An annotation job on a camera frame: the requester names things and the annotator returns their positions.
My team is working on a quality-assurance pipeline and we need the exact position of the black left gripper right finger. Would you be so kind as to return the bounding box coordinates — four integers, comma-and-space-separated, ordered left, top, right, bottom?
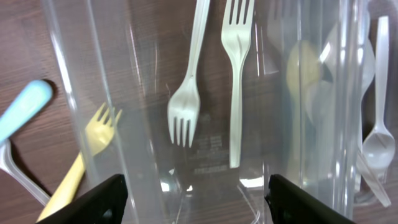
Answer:
264, 174, 354, 224

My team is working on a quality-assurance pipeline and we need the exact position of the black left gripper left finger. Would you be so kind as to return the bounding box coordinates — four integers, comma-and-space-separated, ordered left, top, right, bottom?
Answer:
38, 174, 128, 224

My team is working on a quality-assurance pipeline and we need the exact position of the yellow plastic fork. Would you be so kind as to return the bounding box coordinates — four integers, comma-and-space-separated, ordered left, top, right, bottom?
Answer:
36, 103, 123, 223

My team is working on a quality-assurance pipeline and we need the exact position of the thick white spoon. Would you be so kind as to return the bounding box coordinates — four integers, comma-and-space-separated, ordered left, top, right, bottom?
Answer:
356, 151, 391, 207

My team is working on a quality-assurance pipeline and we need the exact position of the white spoon bowl down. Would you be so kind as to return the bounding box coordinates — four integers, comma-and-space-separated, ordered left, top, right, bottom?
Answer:
363, 16, 396, 175

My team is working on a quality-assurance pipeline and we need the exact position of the clear white thin fork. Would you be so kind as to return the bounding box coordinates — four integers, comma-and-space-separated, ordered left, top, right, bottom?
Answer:
1, 139, 50, 206

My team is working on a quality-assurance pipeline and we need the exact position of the white fork tines down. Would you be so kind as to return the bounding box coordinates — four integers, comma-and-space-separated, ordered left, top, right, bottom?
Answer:
167, 0, 210, 147

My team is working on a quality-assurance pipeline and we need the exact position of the light blue plastic fork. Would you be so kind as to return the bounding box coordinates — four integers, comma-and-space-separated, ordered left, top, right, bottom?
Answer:
1, 80, 53, 142

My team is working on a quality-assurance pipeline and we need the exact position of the yellow plastic spoon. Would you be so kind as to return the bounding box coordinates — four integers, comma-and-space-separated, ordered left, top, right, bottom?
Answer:
286, 40, 320, 186

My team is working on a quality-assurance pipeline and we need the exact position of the white fork long handle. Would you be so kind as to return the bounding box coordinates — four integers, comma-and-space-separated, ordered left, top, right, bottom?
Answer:
221, 0, 255, 169

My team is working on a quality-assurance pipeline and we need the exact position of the clear left plastic container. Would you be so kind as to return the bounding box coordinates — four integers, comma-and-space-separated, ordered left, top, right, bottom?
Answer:
43, 1, 309, 223

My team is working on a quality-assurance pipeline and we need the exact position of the clear plastic container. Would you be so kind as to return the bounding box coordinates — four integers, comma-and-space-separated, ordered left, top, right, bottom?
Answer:
291, 1, 371, 218
43, 1, 309, 223

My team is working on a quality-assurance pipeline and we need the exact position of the clear right plastic container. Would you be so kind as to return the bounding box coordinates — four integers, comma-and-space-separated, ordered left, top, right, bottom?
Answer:
291, 1, 371, 218

